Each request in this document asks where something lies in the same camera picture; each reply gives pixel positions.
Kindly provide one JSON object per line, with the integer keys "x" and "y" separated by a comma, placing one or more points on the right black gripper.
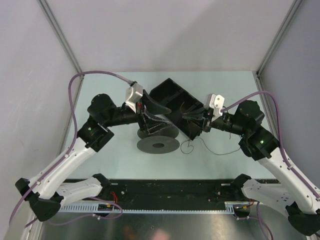
{"x": 199, "y": 117}

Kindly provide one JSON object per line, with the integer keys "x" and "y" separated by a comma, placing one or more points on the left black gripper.
{"x": 147, "y": 122}

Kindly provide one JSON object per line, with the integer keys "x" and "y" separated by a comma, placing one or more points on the black cable spool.
{"x": 161, "y": 142}

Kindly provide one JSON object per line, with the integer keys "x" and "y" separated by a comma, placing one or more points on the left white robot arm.
{"x": 45, "y": 192}

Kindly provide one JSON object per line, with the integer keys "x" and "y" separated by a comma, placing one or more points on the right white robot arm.
{"x": 256, "y": 142}

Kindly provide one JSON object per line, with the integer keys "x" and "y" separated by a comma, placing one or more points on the black compartment tray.
{"x": 179, "y": 101}

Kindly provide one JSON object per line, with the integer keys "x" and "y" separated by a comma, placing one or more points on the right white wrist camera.
{"x": 214, "y": 102}

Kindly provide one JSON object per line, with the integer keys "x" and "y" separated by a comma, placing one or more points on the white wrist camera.
{"x": 132, "y": 96}
{"x": 214, "y": 102}

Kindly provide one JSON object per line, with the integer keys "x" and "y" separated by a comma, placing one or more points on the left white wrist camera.
{"x": 132, "y": 96}

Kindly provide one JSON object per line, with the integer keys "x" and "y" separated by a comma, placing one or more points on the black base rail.
{"x": 147, "y": 194}

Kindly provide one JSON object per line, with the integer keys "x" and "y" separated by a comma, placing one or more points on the grey slotted cable duct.
{"x": 106, "y": 208}

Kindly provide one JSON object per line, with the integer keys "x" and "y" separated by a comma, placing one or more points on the left aluminium frame post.
{"x": 55, "y": 26}

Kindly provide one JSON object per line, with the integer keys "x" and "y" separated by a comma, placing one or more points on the aluminium frame post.
{"x": 55, "y": 26}
{"x": 289, "y": 17}

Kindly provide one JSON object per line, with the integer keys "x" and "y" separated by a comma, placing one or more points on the aluminium frame rail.
{"x": 268, "y": 105}

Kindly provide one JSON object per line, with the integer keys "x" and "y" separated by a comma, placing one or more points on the right aluminium frame post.
{"x": 289, "y": 17}

